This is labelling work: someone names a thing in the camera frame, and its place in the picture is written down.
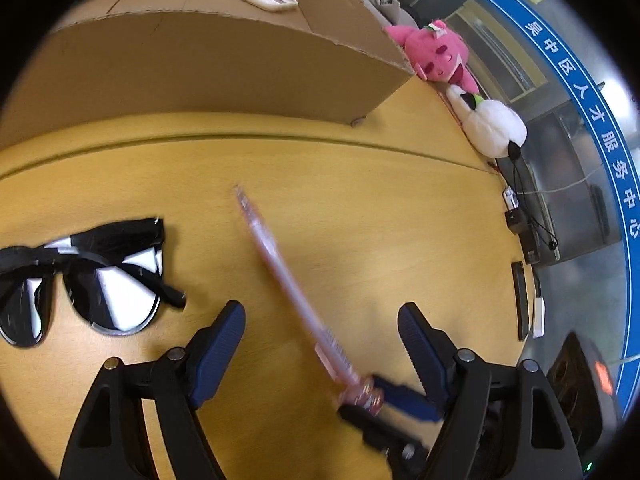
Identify black lanyard cable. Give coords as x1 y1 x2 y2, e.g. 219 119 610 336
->
507 142 559 251

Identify small black box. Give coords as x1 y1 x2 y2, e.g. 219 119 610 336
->
520 230 542 265
504 208 529 234

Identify white plush toy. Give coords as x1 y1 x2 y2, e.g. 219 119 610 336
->
446 85 529 157

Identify pink pen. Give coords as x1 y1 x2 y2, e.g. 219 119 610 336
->
234 185 386 417

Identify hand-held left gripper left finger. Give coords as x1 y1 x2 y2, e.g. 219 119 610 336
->
60 300 247 480

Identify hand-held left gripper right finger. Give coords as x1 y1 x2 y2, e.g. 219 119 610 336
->
397 302 586 480

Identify black sunglasses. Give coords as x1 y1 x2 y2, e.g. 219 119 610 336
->
0 217 187 349

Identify black phone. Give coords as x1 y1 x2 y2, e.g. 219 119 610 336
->
510 260 531 341

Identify white cable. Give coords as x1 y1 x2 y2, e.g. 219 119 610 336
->
522 164 603 197

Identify glass partition with blue band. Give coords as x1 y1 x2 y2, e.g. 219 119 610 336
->
390 0 640 391

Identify cardboard box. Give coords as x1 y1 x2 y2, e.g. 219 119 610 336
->
0 0 417 152

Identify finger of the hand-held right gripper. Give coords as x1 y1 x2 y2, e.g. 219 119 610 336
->
372 375 444 424
337 404 431 480

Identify pink plush toy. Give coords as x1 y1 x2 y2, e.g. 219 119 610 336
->
383 18 480 95

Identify white flat card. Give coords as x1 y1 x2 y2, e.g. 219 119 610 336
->
532 295 547 339

